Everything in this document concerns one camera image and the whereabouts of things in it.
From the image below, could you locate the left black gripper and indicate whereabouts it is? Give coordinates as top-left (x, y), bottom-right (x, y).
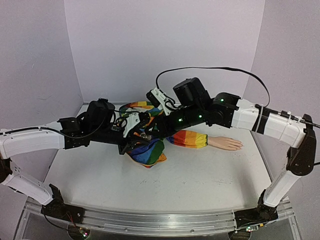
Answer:
top-left (92, 125), bottom-right (150, 156)

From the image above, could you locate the small nail polish bottle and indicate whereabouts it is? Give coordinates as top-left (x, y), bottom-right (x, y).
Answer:
top-left (140, 132), bottom-right (152, 141)

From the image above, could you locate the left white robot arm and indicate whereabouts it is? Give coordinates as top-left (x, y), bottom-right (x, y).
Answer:
top-left (0, 98), bottom-right (150, 224)

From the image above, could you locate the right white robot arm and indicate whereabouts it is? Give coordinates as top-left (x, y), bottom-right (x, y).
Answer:
top-left (146, 77), bottom-right (317, 229)

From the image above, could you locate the rainbow striped cloth garment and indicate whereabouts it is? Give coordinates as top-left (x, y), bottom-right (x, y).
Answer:
top-left (119, 101), bottom-right (208, 168)

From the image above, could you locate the mannequin hand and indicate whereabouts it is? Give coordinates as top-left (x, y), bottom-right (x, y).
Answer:
top-left (207, 136), bottom-right (243, 151)

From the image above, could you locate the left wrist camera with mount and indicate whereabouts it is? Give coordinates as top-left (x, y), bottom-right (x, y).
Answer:
top-left (123, 112), bottom-right (151, 138)

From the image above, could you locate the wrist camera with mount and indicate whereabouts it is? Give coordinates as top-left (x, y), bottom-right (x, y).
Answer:
top-left (146, 87), bottom-right (175, 116)
top-left (123, 112), bottom-right (151, 138)

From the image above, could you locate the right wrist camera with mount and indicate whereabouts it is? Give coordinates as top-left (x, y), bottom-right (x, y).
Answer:
top-left (146, 87), bottom-right (175, 116)

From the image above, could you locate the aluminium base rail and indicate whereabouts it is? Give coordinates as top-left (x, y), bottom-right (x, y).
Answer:
top-left (26, 199), bottom-right (295, 237)

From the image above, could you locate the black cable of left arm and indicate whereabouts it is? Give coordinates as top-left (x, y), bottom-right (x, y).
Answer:
top-left (41, 212), bottom-right (76, 230)

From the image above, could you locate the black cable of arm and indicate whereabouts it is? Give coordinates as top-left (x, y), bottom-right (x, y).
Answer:
top-left (41, 212), bottom-right (76, 230)
top-left (155, 66), bottom-right (271, 107)

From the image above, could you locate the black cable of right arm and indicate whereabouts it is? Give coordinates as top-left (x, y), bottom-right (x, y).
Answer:
top-left (155, 66), bottom-right (271, 107)

